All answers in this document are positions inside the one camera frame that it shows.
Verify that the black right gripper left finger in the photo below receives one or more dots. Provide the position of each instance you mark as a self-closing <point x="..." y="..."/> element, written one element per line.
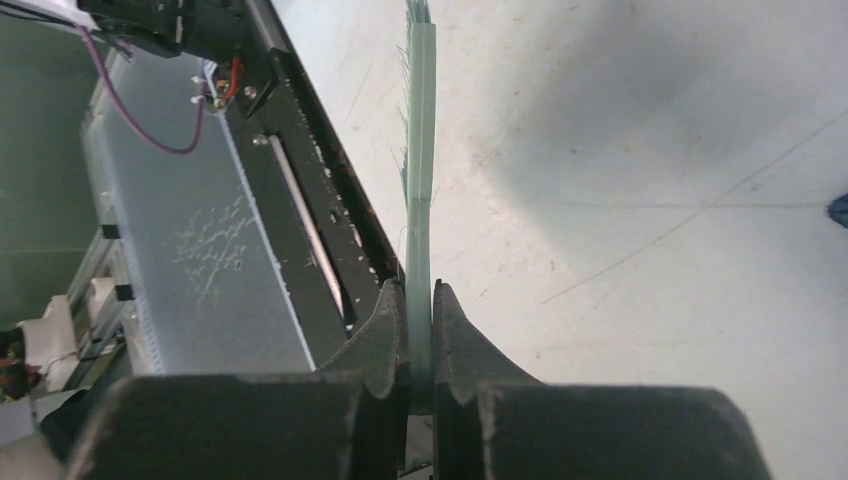
<point x="345" y="421"/>

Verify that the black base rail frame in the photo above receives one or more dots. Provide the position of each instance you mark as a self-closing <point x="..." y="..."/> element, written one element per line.
<point x="332" y="250"/>

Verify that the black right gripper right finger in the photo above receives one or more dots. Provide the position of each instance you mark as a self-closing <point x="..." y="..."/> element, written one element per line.
<point x="493" y="420"/>

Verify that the mint green hand brush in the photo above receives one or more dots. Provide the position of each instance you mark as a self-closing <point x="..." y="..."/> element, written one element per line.
<point x="418" y="168"/>

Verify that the blue paper scrap centre right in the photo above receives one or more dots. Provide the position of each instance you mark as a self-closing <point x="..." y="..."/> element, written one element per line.
<point x="837" y="210"/>

